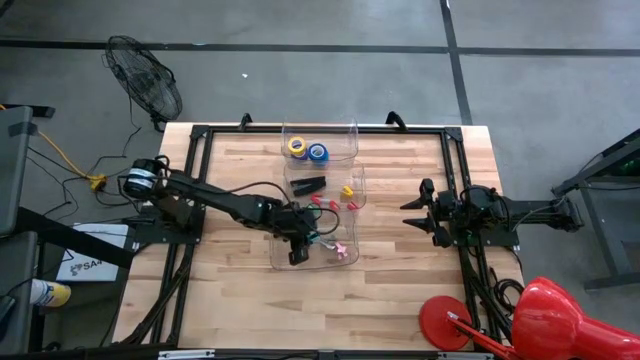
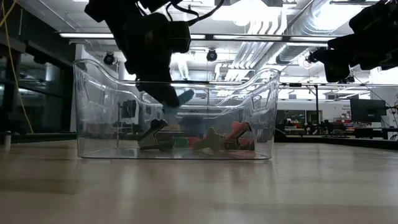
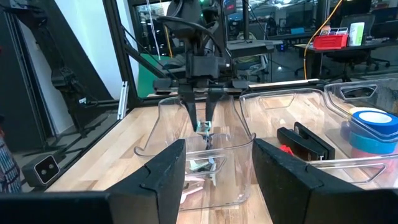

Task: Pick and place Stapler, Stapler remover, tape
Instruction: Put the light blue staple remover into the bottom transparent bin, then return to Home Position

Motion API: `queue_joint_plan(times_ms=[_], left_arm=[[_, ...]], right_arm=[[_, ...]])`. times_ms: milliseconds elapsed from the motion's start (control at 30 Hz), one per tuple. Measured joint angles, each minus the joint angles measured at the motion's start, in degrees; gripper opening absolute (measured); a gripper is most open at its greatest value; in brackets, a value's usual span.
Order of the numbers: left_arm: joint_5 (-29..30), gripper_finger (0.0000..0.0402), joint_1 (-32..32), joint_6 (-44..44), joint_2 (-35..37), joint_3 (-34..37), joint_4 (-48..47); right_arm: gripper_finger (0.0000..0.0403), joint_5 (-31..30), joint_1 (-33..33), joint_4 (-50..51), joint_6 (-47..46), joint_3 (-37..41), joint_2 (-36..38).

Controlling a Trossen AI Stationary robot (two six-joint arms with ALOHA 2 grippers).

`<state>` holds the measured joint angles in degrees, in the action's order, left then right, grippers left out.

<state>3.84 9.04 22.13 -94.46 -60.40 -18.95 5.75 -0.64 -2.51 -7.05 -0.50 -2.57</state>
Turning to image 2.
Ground black metal frame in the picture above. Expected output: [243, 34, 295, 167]
[279, 82, 368, 125]

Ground silver ventilation ducts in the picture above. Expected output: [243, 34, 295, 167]
[231, 0, 352, 71]

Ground orange and grey toy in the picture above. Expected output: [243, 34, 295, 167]
[224, 120, 253, 152]

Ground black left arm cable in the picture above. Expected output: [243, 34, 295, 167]
[136, 0, 225, 27]

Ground large clear plastic bin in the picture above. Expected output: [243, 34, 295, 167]
[72, 58, 282, 161]

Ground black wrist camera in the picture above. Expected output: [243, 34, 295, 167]
[169, 20, 192, 54]
[349, 0, 398, 35]

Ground black wall box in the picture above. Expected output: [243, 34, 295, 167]
[119, 99, 137, 119]

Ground dark stapler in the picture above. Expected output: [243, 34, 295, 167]
[137, 119, 174, 152]

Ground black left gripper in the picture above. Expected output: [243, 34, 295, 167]
[119, 12, 180, 108]

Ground overhead light bar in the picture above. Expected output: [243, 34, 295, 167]
[58, 32, 335, 43]

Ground long black workbench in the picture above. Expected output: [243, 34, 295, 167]
[273, 136, 398, 151]

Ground yellow cable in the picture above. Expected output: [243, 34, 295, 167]
[0, 0, 34, 134]

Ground cluttered background workbench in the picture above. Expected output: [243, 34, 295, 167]
[284, 118, 354, 136]

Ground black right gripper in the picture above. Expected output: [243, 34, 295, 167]
[313, 30, 398, 83]

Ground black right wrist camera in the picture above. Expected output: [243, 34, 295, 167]
[349, 0, 398, 35]

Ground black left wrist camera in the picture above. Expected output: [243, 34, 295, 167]
[169, 20, 192, 54]

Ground black computer monitor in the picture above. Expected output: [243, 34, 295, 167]
[349, 98, 388, 123]

